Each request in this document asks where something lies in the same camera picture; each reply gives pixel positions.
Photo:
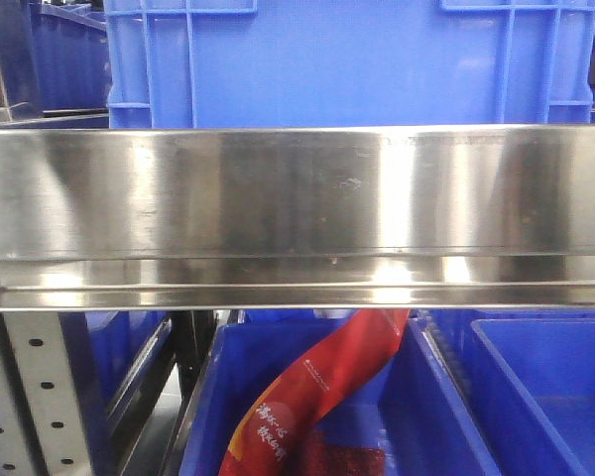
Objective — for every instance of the blue bin lower centre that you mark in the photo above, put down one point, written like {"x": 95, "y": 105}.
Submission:
{"x": 408, "y": 420}

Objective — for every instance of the blue bin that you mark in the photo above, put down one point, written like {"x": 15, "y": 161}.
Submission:
{"x": 528, "y": 378}
{"x": 120, "y": 361}
{"x": 408, "y": 420}

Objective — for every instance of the blue bin lower left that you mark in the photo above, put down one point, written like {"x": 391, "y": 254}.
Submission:
{"x": 120, "y": 361}

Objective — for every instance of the blue bin lower right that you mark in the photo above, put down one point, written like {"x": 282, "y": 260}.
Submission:
{"x": 528, "y": 378}

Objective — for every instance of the red snack bag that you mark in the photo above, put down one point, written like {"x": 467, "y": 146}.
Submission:
{"x": 310, "y": 388}

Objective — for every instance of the large blue crate on shelf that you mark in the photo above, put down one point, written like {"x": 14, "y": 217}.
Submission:
{"x": 232, "y": 64}

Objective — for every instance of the dark blue crate upper left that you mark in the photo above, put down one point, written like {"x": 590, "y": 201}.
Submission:
{"x": 53, "y": 57}

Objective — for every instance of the perforated metal upright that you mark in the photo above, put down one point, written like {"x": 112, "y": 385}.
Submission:
{"x": 51, "y": 417}

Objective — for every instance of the stainless steel shelf rail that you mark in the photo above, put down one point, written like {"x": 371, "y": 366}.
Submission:
{"x": 461, "y": 216}

